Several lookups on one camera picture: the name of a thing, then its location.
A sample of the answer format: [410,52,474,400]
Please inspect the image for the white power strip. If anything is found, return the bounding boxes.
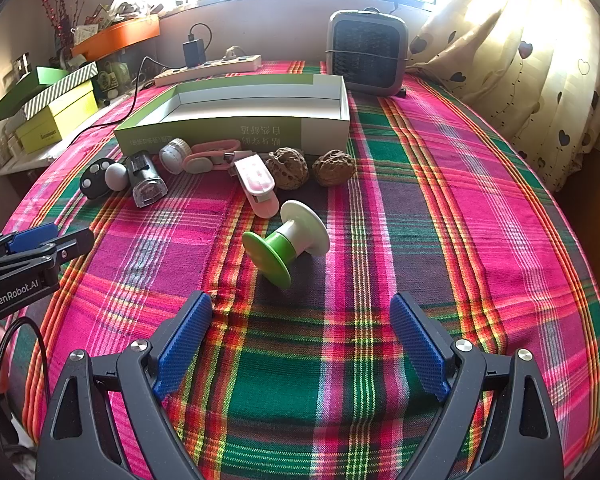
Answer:
[153,54,262,87]

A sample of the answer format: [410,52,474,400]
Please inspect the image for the green white spool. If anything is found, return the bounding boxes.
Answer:
[242,200,331,289]

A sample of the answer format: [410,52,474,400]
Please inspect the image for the black charger cable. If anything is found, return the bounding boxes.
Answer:
[60,56,186,146]

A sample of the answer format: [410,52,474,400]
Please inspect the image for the black charger adapter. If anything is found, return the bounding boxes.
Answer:
[182,23,212,67]

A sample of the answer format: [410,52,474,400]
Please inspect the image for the pink white clip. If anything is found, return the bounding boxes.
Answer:
[233,154,281,219]

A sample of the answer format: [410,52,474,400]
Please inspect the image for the small brown walnut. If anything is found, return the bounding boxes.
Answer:
[312,148,355,187]

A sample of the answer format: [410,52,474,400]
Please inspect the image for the black remote key fob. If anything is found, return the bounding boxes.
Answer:
[79,158,116,199]

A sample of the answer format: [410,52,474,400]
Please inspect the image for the cream heart print curtain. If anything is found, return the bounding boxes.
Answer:
[405,0,600,193]

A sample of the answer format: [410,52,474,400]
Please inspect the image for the striped box lid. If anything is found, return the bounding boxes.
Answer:
[22,62,99,121]

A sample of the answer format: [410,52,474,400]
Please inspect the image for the grey space heater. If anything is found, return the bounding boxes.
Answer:
[326,7,410,97]

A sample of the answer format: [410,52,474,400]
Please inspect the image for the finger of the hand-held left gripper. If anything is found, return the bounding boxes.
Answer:
[0,222,60,262]
[0,227,95,287]

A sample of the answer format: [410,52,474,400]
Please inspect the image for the black clear plastic device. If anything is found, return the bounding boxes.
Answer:
[125,150,169,208]

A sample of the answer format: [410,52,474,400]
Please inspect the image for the white side table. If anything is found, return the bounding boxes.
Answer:
[0,132,76,177]

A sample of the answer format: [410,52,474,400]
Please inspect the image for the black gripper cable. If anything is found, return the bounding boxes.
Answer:
[0,317,51,411]

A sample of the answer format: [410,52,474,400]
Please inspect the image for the orange box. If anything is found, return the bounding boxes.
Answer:
[71,14,161,61]

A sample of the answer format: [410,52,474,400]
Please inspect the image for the green white cardboard box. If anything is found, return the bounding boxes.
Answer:
[113,73,351,158]

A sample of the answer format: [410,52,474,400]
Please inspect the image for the red flower branches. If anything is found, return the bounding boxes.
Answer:
[35,0,88,53]

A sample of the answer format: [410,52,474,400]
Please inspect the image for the large brown walnut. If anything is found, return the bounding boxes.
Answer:
[265,147,310,191]

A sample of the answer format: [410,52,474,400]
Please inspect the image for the white round knob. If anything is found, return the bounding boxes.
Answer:
[104,162,129,191]

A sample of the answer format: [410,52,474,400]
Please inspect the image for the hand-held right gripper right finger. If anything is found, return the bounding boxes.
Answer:
[389,292,566,480]

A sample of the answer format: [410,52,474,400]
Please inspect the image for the pink green plaid blanket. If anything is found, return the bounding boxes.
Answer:
[5,60,600,480]

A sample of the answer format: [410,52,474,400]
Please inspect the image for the yellow green shoebox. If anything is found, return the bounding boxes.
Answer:
[15,80,100,152]

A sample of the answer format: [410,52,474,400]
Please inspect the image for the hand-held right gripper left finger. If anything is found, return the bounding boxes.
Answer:
[35,290,215,480]

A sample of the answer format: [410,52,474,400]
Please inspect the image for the pink neckband earphones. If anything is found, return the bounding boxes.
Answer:
[182,140,243,175]

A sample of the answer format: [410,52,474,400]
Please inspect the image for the white round cap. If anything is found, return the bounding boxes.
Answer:
[158,138,195,175]

